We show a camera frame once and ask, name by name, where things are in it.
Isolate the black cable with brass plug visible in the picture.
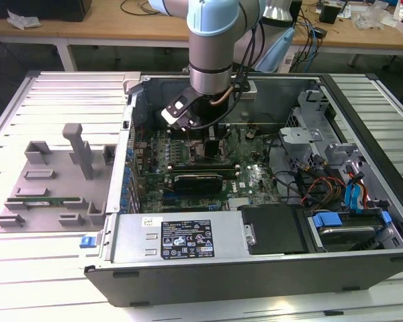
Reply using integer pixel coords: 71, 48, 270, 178
210, 19, 266, 107

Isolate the CPU socket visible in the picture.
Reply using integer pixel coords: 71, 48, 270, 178
186, 138, 229, 166

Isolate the blue flat data wire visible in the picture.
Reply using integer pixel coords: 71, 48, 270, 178
343, 182, 365, 215

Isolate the blue network cable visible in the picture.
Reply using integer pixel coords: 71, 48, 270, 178
305, 15, 320, 73

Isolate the black camera cable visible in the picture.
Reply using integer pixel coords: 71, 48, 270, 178
187, 113, 222, 131

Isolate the black plastic shroud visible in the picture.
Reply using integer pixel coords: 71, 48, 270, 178
237, 203, 310, 256

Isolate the large black box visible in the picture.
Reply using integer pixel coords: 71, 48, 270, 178
0, 0, 92, 21

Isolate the green motherboard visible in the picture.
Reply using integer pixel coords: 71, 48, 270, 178
134, 122, 283, 214

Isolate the silver power supply unit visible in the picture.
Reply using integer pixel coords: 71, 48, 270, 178
111, 211, 253, 264

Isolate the silver chipset heatsink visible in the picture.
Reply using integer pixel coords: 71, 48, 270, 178
228, 197, 253, 211

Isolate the crumpled white plastic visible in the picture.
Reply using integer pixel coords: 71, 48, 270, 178
6, 9, 42, 30

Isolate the black power cable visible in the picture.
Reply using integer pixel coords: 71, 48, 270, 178
267, 133, 310, 205

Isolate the wooden desk white frame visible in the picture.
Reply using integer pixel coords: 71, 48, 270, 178
0, 0, 403, 73

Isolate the grey parts rack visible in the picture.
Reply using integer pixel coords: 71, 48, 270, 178
0, 123, 117, 234

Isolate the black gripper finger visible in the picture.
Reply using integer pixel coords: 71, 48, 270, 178
204, 128, 220, 158

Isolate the black graphics card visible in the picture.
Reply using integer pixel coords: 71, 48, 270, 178
172, 172, 225, 196

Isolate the black open PC case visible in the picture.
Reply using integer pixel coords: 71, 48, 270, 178
83, 72, 403, 308

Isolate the red power wire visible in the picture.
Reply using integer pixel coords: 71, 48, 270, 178
304, 176, 347, 203

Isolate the hard disk in blue carrier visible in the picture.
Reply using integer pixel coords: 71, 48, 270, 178
307, 209, 392, 253

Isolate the small black cube device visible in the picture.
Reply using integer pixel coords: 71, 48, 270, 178
320, 2, 341, 24

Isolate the silver metal drive cage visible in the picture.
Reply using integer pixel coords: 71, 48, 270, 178
277, 87, 370, 175

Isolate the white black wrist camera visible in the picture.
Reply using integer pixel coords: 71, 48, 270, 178
160, 87, 203, 132

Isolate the clear plastic wrapping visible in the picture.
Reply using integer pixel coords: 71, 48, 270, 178
354, 5, 396, 30

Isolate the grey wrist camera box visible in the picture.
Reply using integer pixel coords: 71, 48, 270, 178
234, 80, 259, 101

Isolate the green RAM stick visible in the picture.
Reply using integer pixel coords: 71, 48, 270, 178
6, 197, 82, 207

